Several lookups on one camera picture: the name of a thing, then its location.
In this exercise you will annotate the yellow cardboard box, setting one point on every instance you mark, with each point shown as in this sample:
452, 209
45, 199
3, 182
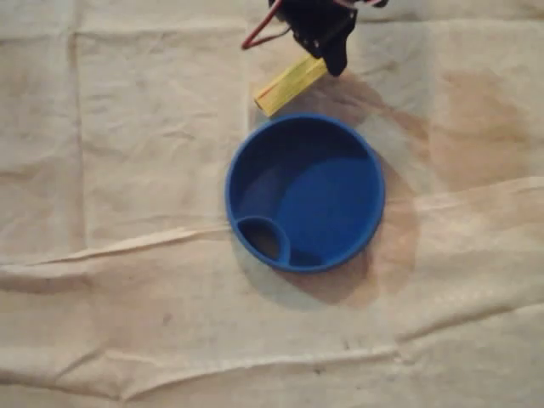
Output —
289, 85

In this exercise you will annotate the white wrinkled table cloth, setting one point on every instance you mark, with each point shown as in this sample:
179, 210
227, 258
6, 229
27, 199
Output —
127, 212

